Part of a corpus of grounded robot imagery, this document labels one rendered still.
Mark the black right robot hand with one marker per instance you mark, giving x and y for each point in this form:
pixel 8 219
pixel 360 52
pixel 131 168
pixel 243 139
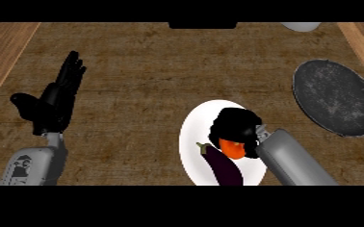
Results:
pixel 236 125

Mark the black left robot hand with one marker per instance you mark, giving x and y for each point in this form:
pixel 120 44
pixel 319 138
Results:
pixel 55 104

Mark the orange squash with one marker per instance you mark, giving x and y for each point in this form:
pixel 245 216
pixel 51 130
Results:
pixel 233 149

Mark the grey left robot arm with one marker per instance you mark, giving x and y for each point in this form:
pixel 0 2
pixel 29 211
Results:
pixel 35 166

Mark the white plate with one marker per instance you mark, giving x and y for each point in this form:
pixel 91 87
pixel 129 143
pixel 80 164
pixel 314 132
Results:
pixel 199 134

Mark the dark grey pan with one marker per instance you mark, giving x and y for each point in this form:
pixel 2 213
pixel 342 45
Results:
pixel 332 97

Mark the purple eggplant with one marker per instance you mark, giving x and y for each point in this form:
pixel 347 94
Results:
pixel 222 166

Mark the black appliance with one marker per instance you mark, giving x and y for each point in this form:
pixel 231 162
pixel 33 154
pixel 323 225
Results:
pixel 203 25

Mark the white bowl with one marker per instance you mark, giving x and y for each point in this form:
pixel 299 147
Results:
pixel 301 26

